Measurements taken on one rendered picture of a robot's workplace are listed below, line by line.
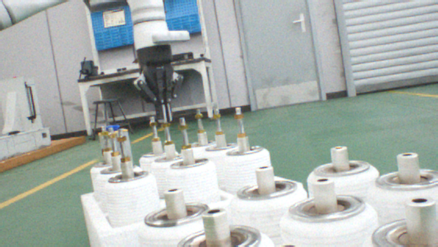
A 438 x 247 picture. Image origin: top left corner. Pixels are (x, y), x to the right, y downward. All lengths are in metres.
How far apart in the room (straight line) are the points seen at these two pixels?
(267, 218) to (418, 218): 0.21
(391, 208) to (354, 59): 5.38
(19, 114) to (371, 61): 4.24
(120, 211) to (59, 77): 5.76
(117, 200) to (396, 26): 5.47
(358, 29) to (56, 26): 4.16
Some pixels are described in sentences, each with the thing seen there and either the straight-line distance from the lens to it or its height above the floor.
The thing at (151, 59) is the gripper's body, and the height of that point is 0.46.
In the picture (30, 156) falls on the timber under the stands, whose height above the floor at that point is 0.05.
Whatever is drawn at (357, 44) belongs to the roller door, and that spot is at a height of 0.66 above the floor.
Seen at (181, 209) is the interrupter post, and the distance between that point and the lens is 0.49.
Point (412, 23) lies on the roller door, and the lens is 6.07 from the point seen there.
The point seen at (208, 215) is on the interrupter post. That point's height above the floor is 0.28.
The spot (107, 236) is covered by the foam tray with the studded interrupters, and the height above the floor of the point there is 0.18.
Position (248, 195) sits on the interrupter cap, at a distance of 0.52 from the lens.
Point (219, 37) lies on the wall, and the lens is 5.85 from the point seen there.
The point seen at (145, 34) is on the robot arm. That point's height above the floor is 0.52.
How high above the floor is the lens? 0.39
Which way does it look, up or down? 4 degrees down
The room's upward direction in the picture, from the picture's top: 9 degrees counter-clockwise
